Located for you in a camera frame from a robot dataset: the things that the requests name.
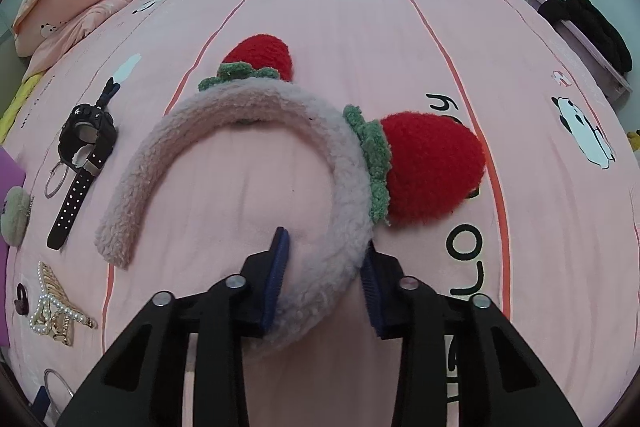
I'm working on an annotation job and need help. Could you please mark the gold pearl hair claw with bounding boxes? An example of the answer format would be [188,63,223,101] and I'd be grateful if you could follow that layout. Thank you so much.
[29,261,98,348]

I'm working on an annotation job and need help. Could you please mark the fluffy grey-green hair clip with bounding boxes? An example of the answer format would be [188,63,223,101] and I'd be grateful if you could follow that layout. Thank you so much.
[1,186,32,248]

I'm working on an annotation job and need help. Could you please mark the red plush keychain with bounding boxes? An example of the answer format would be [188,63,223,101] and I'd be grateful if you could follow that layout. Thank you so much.
[95,34,487,360]

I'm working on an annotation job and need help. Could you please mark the black clothes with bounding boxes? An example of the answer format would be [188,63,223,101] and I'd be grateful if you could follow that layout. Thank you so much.
[539,0,633,72]

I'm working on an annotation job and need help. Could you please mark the pink printed bed sheet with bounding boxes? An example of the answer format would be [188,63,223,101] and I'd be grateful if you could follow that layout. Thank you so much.
[0,0,636,427]

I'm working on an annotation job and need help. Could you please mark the pink storage box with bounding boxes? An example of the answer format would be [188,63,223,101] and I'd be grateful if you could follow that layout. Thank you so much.
[527,0,633,96]

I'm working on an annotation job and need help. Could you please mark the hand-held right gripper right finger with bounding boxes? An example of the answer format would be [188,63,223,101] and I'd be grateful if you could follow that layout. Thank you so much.
[361,241,583,427]

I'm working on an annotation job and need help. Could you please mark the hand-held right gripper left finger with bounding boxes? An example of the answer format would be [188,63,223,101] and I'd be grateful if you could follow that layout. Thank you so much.
[57,226,291,427]

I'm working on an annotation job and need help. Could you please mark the small metal ring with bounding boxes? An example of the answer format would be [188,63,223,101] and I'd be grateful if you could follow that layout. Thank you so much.
[44,159,71,199]

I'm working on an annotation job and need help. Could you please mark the large metal hoop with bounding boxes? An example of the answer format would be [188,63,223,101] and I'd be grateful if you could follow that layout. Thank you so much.
[42,368,76,403]

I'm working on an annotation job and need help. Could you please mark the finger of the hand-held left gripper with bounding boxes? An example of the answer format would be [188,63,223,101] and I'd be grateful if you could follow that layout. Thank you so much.
[31,386,51,423]

